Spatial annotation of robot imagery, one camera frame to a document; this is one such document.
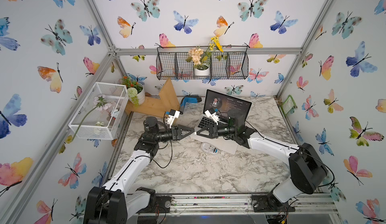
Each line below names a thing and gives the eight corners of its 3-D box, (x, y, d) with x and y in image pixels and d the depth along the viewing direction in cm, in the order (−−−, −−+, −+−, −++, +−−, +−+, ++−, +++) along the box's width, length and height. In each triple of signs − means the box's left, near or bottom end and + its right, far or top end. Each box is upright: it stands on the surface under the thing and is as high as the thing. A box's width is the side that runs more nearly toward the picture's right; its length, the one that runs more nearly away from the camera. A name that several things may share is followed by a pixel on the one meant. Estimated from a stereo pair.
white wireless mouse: (199, 148, 94) (199, 146, 92) (203, 142, 97) (203, 140, 95) (215, 157, 91) (215, 155, 88) (218, 150, 93) (219, 148, 91)
